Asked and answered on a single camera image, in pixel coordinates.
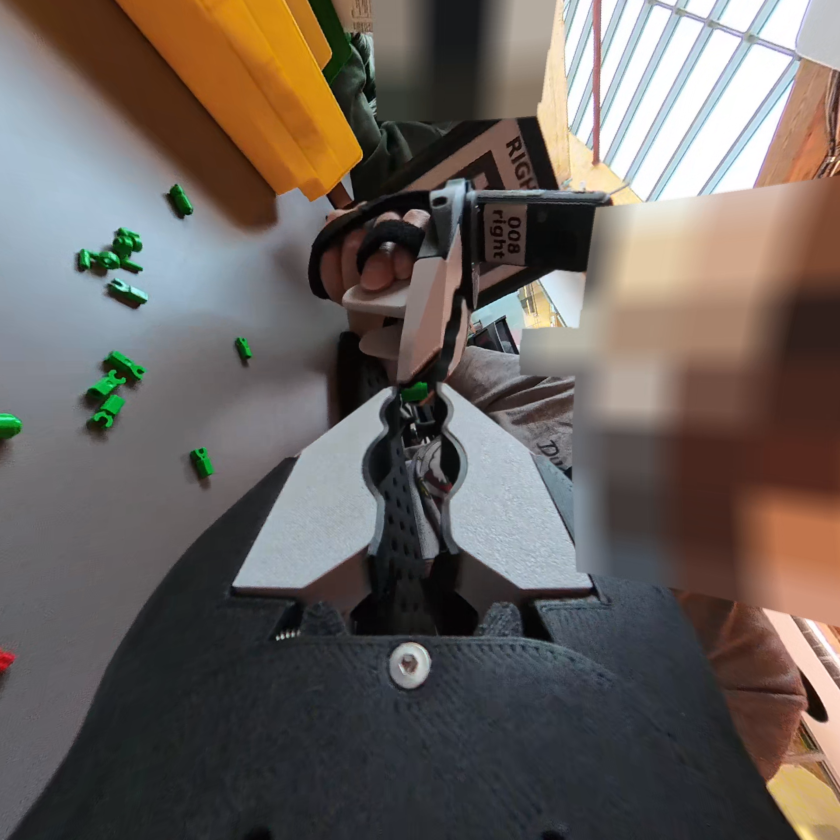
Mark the red lego pin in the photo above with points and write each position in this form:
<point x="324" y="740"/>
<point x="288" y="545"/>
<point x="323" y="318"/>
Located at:
<point x="4" y="659"/>

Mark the pile of green lego clips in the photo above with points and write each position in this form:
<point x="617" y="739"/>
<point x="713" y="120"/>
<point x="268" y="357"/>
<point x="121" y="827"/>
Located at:
<point x="128" y="292"/>

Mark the yellow plastic bin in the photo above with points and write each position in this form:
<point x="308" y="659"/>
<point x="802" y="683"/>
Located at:
<point x="249" y="79"/>

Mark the black white marker placard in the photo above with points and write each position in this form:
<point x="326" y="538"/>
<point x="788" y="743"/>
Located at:
<point x="485" y="151"/>

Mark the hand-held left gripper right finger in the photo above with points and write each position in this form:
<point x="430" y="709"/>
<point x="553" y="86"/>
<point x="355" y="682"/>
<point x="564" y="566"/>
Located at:
<point x="518" y="525"/>

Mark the red ceiling pipe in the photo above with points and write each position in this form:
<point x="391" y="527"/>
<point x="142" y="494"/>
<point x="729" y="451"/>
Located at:
<point x="596" y="79"/>

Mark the person's grey printed shirt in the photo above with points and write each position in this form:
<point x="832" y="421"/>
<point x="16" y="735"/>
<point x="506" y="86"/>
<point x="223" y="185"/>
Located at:
<point x="505" y="394"/>

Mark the green plastic bin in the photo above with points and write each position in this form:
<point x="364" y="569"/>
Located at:
<point x="331" y="39"/>

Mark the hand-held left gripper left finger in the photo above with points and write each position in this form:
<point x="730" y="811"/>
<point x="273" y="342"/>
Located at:
<point x="308" y="525"/>

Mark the dark green jacket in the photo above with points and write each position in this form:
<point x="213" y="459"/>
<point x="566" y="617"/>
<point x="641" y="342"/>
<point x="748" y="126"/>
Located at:
<point x="361" y="131"/>

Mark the person's right hand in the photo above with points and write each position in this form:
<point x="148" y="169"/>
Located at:
<point x="344" y="262"/>

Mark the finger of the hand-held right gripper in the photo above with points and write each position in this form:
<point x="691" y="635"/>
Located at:
<point x="463" y="308"/>
<point x="426" y="315"/>

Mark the green round lego brick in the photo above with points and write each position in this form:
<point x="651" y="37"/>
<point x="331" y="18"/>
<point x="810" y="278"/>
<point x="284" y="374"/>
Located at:
<point x="8" y="426"/>
<point x="415" y="394"/>

